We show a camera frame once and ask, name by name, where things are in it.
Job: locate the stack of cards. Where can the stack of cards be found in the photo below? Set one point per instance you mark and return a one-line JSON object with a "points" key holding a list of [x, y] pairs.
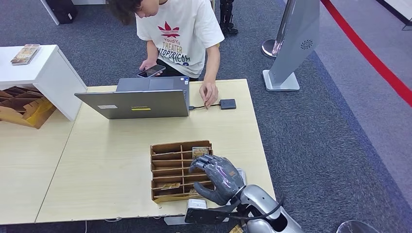
{"points": [[25, 54]]}

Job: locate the person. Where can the person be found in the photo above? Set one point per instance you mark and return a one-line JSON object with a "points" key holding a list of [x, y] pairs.
{"points": [[183, 38]]}

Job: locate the black box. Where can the black box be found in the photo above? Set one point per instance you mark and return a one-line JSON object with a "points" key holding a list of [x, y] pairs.
{"points": [[61, 11]]}

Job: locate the grey laptop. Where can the grey laptop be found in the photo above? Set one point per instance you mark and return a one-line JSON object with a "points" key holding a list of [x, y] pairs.
{"points": [[138, 104]]}

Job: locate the grey kiosk stand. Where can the grey kiosk stand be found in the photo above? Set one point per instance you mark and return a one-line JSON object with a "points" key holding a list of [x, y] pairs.
{"points": [[294, 48]]}

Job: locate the white bar under desk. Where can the white bar under desk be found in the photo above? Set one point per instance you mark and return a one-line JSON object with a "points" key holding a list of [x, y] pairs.
{"points": [[173, 220]]}

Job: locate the chrome stanchion post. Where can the chrome stanchion post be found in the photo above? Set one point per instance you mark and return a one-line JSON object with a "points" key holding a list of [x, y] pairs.
{"points": [[271, 48]]}

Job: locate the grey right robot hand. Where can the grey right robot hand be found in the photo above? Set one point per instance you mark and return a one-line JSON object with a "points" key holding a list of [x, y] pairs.
{"points": [[222, 180]]}

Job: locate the red barrier belt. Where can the red barrier belt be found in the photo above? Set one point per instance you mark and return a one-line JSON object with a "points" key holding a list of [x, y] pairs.
{"points": [[370, 56]]}

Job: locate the small black card reader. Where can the small black card reader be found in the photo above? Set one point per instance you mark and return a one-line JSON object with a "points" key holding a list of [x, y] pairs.
{"points": [[228, 104]]}

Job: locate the black robot legs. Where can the black robot legs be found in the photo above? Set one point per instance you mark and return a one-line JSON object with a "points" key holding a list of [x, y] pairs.
{"points": [[227, 19]]}

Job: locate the person's right hand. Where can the person's right hand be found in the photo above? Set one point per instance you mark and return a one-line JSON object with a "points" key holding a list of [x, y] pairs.
{"points": [[148, 64]]}

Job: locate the person's left hand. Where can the person's left hand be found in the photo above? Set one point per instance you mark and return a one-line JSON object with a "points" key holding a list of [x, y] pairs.
{"points": [[209, 91]]}

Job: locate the person's left forearm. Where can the person's left forearm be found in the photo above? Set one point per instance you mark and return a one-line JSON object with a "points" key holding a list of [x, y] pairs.
{"points": [[213, 64]]}

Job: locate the white furniture frame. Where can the white furniture frame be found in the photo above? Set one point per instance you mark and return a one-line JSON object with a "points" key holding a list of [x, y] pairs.
{"points": [[51, 14]]}

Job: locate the person's right forearm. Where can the person's right forearm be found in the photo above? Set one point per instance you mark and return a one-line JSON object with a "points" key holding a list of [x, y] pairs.
{"points": [[152, 51]]}

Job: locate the clear round object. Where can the clear round object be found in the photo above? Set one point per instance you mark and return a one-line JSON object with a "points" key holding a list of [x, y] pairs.
{"points": [[357, 227]]}

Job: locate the spare wooden card organizer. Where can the spare wooden card organizer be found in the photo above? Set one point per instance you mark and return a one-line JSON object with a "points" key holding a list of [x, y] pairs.
{"points": [[32, 112]]}

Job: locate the white side table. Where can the white side table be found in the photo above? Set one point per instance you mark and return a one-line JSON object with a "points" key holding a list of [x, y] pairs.
{"points": [[54, 77]]}

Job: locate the black smartphone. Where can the black smartphone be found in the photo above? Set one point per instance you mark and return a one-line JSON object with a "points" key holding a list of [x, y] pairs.
{"points": [[151, 71]]}

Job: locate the white flat device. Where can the white flat device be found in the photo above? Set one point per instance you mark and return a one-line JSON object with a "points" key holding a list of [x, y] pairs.
{"points": [[242, 175]]}

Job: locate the ID card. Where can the ID card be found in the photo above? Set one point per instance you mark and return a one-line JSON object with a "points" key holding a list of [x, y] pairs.
{"points": [[206, 106]]}

